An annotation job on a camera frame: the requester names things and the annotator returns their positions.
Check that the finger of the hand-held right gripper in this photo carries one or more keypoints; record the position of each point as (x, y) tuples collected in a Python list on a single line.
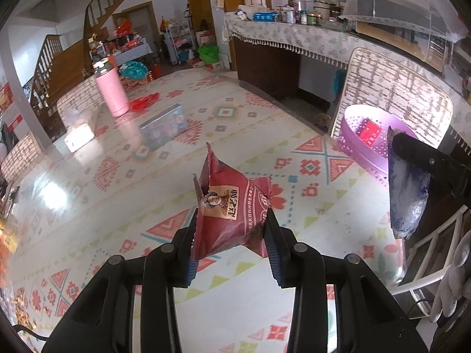
[(423, 160)]

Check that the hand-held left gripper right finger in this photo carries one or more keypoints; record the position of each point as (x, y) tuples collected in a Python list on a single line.
[(276, 261)]

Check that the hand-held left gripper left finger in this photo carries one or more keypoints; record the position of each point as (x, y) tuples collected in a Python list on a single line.
[(192, 272)]

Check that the blue white plastic packet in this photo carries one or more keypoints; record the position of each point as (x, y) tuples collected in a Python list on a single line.
[(406, 198)]

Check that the bright red packet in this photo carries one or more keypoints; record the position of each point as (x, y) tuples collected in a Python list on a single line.
[(368, 131)]

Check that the dark red snack packet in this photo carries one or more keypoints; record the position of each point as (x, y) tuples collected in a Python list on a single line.
[(228, 220)]

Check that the purple perforated basket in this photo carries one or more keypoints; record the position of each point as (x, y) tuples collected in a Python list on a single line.
[(353, 143)]

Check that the patterned chair back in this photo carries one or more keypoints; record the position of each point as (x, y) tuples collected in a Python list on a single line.
[(397, 88)]

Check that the patterned tablecloth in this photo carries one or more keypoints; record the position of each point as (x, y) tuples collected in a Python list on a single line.
[(110, 198)]

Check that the grey plush toy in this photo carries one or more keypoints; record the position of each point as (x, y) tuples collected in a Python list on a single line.
[(450, 286)]

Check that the clear plastic box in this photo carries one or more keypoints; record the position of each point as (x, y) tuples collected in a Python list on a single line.
[(163, 127)]

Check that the mesh food cover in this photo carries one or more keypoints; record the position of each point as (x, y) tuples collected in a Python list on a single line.
[(404, 3)]

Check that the small white box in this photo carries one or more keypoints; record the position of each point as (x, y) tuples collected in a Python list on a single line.
[(79, 138)]

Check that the red crumpled wrapper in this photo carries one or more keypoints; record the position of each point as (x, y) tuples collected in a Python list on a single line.
[(144, 102)]

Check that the small dark jar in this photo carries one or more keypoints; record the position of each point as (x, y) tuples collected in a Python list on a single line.
[(312, 19)]

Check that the counter with grey cloth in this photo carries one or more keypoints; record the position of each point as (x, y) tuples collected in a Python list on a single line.
[(279, 36)]

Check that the pink thermos bottle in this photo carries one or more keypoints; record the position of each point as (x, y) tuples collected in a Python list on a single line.
[(112, 93)]

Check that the clear plastic bottle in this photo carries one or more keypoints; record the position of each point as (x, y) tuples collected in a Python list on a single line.
[(300, 3)]

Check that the chair with patterned cover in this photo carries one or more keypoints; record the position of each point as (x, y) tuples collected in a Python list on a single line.
[(77, 99), (22, 154)]

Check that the green plastic bag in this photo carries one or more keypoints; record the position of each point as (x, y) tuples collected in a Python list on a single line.
[(208, 53)]

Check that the white shelf rack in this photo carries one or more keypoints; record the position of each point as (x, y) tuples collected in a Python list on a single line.
[(176, 49)]

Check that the table with checked cloth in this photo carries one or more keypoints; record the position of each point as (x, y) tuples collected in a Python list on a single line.
[(132, 52)]

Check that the wooden staircase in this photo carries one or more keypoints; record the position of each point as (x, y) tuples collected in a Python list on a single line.
[(66, 66)]

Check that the brown wooden door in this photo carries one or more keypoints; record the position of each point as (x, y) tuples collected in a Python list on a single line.
[(140, 16)]

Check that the white metal frame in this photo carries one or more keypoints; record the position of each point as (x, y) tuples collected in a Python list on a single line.
[(438, 231)]

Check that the wooden door frame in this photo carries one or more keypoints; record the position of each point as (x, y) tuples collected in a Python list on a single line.
[(197, 3)]

